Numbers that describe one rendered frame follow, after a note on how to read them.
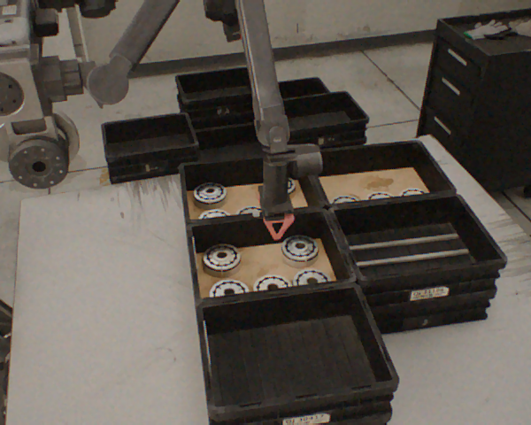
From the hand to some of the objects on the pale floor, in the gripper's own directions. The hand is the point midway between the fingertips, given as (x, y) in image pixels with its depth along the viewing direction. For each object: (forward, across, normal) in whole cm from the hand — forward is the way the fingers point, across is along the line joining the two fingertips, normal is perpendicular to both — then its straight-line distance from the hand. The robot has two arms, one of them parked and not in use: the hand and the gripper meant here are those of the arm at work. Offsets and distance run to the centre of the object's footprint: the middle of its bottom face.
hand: (273, 227), depth 142 cm
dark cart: (+103, -140, +146) cm, 227 cm away
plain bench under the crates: (+106, -3, +13) cm, 107 cm away
